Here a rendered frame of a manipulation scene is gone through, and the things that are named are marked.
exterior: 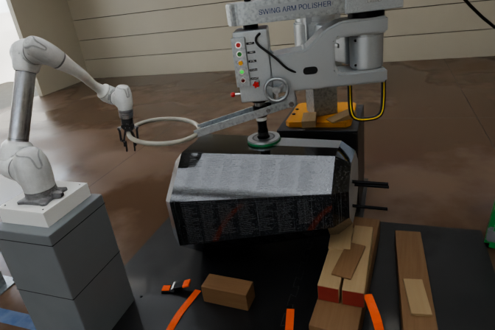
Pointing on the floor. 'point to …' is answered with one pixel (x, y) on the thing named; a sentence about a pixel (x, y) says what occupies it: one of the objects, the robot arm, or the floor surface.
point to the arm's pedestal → (69, 269)
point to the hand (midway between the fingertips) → (130, 146)
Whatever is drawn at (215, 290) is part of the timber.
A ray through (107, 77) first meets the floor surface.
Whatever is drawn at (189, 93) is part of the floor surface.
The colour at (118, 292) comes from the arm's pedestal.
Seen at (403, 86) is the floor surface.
